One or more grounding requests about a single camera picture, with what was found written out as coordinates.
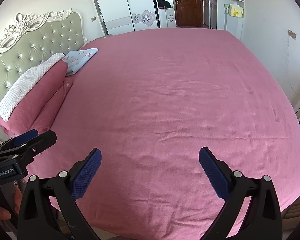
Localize person's left hand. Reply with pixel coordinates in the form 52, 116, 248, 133
0, 184, 23, 225

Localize folded pink quilt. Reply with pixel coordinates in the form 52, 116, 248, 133
0, 60, 73, 137

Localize light blue patterned pillow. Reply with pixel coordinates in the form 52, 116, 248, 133
62, 48, 98, 76

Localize brown wooden door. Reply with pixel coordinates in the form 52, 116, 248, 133
175, 0, 204, 28

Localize tufted grey headboard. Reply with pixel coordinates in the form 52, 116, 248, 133
0, 9, 87, 141

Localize white wall shelf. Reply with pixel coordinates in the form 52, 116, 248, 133
224, 0, 245, 40

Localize white sliding wardrobe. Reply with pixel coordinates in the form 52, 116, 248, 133
94, 0, 177, 35

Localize white knitted blanket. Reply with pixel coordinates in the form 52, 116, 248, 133
0, 53, 65, 122

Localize pink bed sheet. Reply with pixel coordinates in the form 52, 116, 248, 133
28, 28, 300, 239

